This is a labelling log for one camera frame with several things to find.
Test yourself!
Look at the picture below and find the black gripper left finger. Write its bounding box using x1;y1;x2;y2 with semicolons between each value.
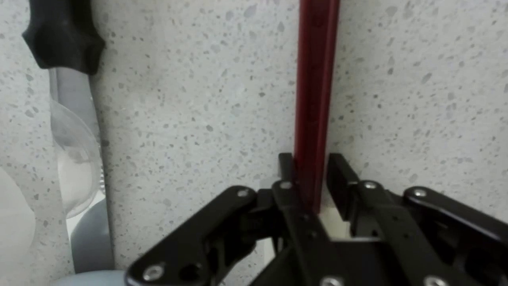
125;152;339;286

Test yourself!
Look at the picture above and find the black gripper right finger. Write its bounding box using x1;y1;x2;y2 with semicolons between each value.
327;153;508;286

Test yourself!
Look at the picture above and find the red spatula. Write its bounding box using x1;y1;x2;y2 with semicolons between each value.
293;0;341;211

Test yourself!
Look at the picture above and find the black handled kitchen knife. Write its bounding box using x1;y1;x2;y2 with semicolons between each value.
22;0;114;273

